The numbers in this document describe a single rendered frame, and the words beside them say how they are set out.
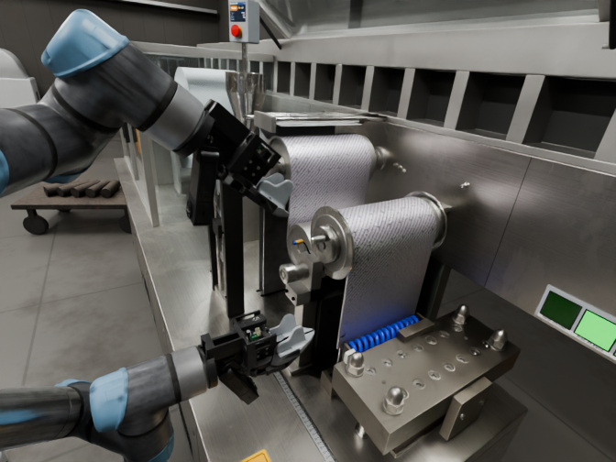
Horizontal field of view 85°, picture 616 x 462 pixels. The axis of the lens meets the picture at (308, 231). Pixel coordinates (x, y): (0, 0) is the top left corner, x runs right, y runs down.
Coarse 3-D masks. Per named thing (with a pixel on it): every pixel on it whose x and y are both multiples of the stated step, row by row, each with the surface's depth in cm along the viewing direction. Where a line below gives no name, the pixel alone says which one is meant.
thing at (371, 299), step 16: (368, 272) 67; (384, 272) 69; (400, 272) 72; (416, 272) 76; (352, 288) 66; (368, 288) 69; (384, 288) 72; (400, 288) 75; (416, 288) 78; (352, 304) 68; (368, 304) 71; (384, 304) 74; (400, 304) 78; (416, 304) 82; (352, 320) 70; (368, 320) 74; (384, 320) 77; (400, 320) 81; (352, 336) 73
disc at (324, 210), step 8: (320, 208) 67; (328, 208) 64; (336, 216) 63; (312, 224) 71; (344, 224) 61; (312, 232) 71; (344, 232) 61; (352, 240) 60; (352, 248) 60; (352, 256) 60; (352, 264) 61; (328, 272) 69; (336, 272) 66; (344, 272) 64
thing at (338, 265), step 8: (424, 200) 76; (432, 208) 74; (320, 216) 67; (328, 216) 65; (320, 224) 68; (328, 224) 65; (336, 224) 63; (336, 232) 63; (344, 240) 62; (344, 248) 62; (344, 256) 62; (328, 264) 68; (336, 264) 65; (344, 264) 63
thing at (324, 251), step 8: (320, 232) 65; (328, 232) 63; (328, 240) 63; (336, 240) 63; (320, 248) 66; (328, 248) 63; (336, 248) 63; (320, 256) 66; (328, 256) 64; (336, 256) 64
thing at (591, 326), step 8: (584, 320) 59; (592, 320) 58; (600, 320) 57; (584, 328) 60; (592, 328) 58; (600, 328) 57; (608, 328) 57; (584, 336) 60; (592, 336) 59; (600, 336) 58; (608, 336) 57; (600, 344) 58; (608, 344) 57
